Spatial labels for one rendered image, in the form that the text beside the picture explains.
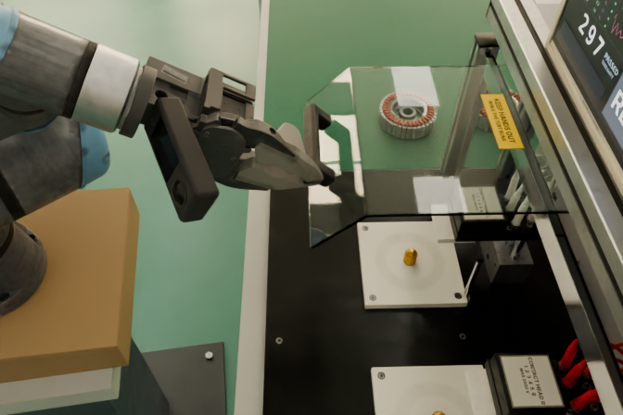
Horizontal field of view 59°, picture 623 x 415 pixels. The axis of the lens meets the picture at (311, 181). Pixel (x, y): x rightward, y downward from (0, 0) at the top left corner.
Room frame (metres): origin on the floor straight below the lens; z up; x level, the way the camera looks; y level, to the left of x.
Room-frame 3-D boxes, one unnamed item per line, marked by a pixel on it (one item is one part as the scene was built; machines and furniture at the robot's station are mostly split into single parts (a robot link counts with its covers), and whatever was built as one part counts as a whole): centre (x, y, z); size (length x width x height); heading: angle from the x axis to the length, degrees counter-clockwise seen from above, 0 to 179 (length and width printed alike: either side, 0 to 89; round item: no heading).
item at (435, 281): (0.46, -0.15, 0.78); 0.15 x 0.15 x 0.01; 1
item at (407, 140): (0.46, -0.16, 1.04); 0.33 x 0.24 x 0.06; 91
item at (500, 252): (0.47, -0.30, 0.80); 0.08 x 0.05 x 0.06; 1
